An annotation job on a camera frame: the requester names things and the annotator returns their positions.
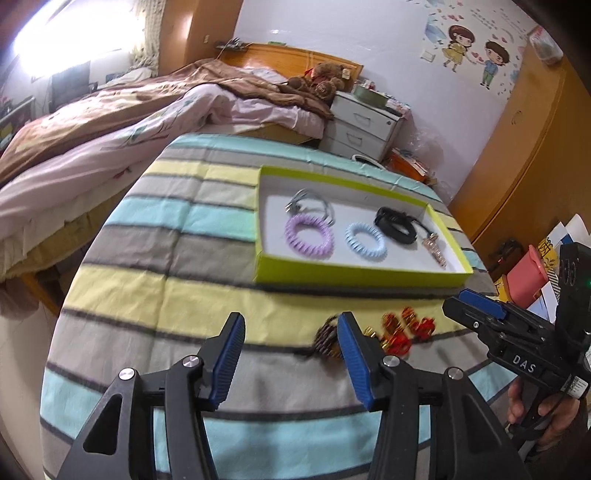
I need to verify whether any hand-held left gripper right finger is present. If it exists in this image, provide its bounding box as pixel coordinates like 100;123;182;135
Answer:
336;311;534;480

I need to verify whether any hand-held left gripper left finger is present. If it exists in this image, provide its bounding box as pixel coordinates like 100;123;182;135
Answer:
55;311;246;480

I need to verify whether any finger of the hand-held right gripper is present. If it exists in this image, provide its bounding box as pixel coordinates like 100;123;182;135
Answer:
442;296;518;344
458;288;557;334

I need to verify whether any brown beaded hair tie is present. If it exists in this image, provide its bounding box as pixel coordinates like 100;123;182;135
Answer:
313;316;345;361

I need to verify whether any red hair clip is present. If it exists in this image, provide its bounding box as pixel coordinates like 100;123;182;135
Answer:
402;306;437;341
379;311;413;356

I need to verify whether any pink crystal hair clip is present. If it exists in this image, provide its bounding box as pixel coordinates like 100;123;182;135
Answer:
418;232;449;269

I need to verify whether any yellow-green cardboard box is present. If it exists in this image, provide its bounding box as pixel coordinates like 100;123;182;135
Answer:
253;165;474;287

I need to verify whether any black hair clip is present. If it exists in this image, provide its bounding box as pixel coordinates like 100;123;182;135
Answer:
402;212;437;241

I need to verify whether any black wristband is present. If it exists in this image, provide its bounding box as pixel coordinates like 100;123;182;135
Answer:
373;207;420;244

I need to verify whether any blue spiral hair tie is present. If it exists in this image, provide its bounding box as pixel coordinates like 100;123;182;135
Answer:
345;222;391;262

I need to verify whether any purple spiral hair tie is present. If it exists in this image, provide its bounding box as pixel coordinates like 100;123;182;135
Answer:
285;213;334;250

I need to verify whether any grey hair tie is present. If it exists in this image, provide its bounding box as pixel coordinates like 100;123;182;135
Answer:
285;188;336;227

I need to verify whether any person's right hand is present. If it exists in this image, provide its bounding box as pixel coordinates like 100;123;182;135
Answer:
507;381;585;459

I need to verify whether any pink storage box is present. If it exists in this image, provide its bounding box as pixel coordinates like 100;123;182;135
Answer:
505;244;550;308

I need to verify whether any yellow printed book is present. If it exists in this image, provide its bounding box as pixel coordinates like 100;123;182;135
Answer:
537;222;580;278

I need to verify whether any large wooden wardrobe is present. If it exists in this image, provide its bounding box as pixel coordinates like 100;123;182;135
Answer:
450;44;591;260

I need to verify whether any cardboard box with books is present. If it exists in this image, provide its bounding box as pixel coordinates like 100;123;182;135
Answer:
385;148;437;186

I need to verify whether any white nightstand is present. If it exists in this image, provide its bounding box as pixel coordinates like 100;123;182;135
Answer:
323;90;410;160

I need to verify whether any green basin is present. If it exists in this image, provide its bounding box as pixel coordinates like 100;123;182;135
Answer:
353;85;389;106

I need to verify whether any bed with pink brown bedding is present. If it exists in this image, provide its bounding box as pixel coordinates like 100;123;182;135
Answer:
0;59;334;232

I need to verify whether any clear plastic jar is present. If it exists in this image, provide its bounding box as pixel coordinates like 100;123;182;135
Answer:
529;25;564;66

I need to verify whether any brown teddy bear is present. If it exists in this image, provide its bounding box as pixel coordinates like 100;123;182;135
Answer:
277;61;347;103

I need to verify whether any wooden headboard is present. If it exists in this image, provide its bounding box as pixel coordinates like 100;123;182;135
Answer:
221;42;365;89

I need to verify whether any cluttered shelf desk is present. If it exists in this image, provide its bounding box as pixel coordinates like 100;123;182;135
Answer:
0;95;36;153

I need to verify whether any tall wooden cabinet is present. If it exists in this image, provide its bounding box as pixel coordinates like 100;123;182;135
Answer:
157;0;243;77

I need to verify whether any patterned curtain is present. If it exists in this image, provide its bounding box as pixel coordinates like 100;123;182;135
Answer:
129;0;167;75

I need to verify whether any window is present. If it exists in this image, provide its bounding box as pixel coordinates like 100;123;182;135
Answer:
14;0;148;79

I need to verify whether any cartoon wall sticker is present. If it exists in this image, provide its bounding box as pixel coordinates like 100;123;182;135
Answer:
420;0;532;100

